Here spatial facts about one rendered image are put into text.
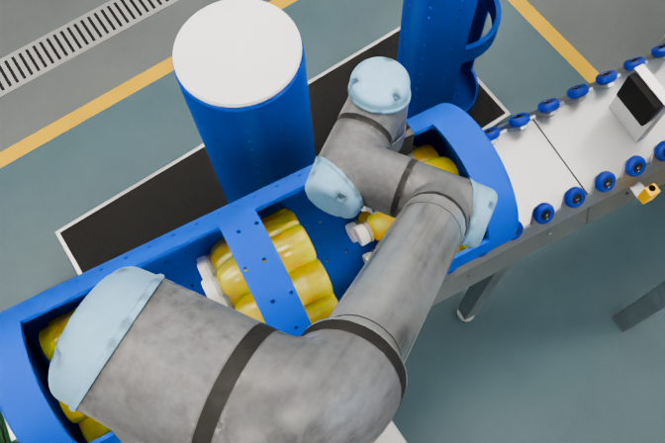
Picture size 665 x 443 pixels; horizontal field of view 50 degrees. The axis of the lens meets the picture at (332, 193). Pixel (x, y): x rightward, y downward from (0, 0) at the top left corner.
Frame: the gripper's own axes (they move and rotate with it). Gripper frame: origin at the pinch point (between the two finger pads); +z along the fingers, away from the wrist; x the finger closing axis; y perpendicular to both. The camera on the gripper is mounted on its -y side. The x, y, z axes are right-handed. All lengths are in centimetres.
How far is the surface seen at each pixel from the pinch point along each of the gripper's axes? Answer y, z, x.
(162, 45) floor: -13, 121, 139
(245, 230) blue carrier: -19.5, -1.5, 3.4
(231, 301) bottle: -27.0, 13.9, -1.2
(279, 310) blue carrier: -20.3, 1.7, -10.0
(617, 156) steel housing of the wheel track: 59, 29, -6
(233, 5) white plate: 0, 18, 61
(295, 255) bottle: -13.9, 4.0, -2.2
